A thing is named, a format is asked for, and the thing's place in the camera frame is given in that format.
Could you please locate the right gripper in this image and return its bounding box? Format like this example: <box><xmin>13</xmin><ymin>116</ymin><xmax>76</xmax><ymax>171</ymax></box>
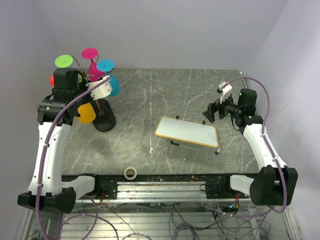
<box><xmin>202</xmin><ymin>92</ymin><xmax>242</xmax><ymax>123</ymax></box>

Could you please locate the clear plastic cup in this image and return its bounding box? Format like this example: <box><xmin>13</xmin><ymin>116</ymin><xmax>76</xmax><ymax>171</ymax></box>
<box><xmin>130</xmin><ymin>116</ymin><xmax>144</xmax><ymax>129</ymax></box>

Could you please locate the blue plastic wine glass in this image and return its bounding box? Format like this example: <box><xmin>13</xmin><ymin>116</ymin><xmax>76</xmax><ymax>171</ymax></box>
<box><xmin>97</xmin><ymin>59</ymin><xmax>121</xmax><ymax>97</ymax></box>

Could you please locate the pink plastic wine glass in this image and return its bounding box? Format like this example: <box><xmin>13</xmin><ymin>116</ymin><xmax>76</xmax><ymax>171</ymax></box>
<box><xmin>81</xmin><ymin>47</ymin><xmax>105</xmax><ymax>82</ymax></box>

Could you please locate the orange plastic wine glass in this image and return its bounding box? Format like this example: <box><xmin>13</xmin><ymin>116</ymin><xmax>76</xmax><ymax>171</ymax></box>
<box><xmin>77</xmin><ymin>103</ymin><xmax>96</xmax><ymax>124</ymax></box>

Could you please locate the green plastic wine glass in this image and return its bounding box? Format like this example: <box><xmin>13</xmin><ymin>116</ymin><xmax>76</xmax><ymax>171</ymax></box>
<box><xmin>54</xmin><ymin>54</ymin><xmax>83</xmax><ymax>72</ymax></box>

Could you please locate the red plastic wine glass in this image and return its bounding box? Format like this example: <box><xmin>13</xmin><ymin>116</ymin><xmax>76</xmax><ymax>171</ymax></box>
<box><xmin>49</xmin><ymin>75</ymin><xmax>55</xmax><ymax>87</ymax></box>

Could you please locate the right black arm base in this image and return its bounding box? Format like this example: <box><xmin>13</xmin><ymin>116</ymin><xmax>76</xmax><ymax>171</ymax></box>
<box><xmin>199</xmin><ymin>173</ymin><xmax>248</xmax><ymax>199</ymax></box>

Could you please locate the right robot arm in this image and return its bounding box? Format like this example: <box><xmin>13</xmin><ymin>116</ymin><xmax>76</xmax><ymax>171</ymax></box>
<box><xmin>202</xmin><ymin>85</ymin><xmax>298</xmax><ymax>206</ymax></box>

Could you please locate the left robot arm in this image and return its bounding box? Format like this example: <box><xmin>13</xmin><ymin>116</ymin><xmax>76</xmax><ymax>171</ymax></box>
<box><xmin>17</xmin><ymin>68</ymin><xmax>102</xmax><ymax>213</ymax></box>

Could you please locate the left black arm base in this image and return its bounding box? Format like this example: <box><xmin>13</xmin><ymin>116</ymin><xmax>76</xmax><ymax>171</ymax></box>
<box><xmin>71</xmin><ymin>174</ymin><xmax>119</xmax><ymax>200</ymax></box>

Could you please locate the black marker pen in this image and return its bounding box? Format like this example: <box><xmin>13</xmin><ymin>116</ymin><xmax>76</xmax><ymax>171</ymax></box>
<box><xmin>170</xmin><ymin>139</ymin><xmax>201</xmax><ymax>151</ymax></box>

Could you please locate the white tape roll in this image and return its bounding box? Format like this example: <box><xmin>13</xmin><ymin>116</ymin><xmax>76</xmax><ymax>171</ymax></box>
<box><xmin>123</xmin><ymin>167</ymin><xmax>138</xmax><ymax>181</ymax></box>

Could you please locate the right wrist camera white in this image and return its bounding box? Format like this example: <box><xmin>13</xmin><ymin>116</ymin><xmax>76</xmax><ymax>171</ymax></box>
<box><xmin>217</xmin><ymin>81</ymin><xmax>233</xmax><ymax>104</ymax></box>

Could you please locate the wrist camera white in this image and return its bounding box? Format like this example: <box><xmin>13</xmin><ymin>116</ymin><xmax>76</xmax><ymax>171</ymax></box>
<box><xmin>217</xmin><ymin>81</ymin><xmax>233</xmax><ymax>104</ymax></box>
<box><xmin>85</xmin><ymin>75</ymin><xmax>113</xmax><ymax>101</ymax></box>

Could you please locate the small whiteboard wooden frame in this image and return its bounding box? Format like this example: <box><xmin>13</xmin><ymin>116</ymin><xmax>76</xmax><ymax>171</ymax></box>
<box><xmin>154</xmin><ymin>116</ymin><xmax>220</xmax><ymax>148</ymax></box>

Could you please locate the copper wire wine glass rack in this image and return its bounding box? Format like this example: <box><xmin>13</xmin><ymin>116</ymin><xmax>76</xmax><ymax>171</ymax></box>
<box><xmin>82</xmin><ymin>69</ymin><xmax>116</xmax><ymax>132</ymax></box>

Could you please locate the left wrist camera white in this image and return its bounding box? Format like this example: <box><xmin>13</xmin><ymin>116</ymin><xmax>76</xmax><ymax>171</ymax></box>
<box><xmin>85</xmin><ymin>75</ymin><xmax>113</xmax><ymax>101</ymax></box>

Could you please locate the aluminium rail frame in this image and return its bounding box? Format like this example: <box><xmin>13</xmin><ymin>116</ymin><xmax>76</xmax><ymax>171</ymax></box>
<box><xmin>95</xmin><ymin>181</ymin><xmax>236</xmax><ymax>203</ymax></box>

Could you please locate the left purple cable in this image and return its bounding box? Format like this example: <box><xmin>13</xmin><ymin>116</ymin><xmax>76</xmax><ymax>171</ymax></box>
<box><xmin>34</xmin><ymin>76</ymin><xmax>111</xmax><ymax>240</ymax></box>

